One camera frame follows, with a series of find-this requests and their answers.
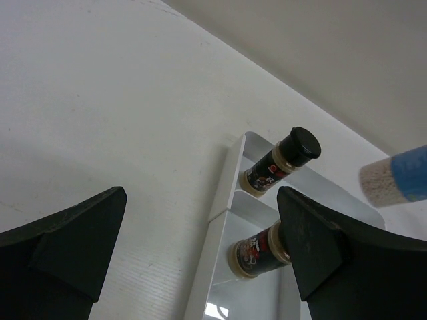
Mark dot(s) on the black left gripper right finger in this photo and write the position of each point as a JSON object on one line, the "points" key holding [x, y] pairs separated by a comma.
{"points": [[347, 269]]}

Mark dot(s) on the small black cap spice bottle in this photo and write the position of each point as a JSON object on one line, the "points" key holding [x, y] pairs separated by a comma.
{"points": [[286, 157]]}

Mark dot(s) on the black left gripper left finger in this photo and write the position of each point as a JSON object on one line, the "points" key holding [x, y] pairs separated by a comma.
{"points": [[55, 267]]}

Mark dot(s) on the white plastic organizer tray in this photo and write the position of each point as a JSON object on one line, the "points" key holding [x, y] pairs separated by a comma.
{"points": [[235, 214]]}

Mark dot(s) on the silver lid beige jar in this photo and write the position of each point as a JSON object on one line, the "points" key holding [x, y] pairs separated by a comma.
{"points": [[395, 180]]}

